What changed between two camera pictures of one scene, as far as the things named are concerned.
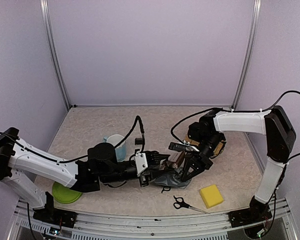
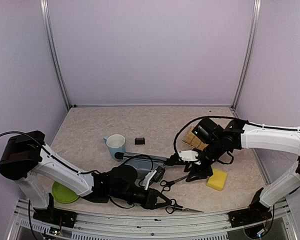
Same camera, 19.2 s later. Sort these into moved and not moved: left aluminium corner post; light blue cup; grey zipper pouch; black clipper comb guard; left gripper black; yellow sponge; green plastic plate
Moved: grey zipper pouch; yellow sponge; left gripper black
Not moved: left aluminium corner post; black clipper comb guard; light blue cup; green plastic plate
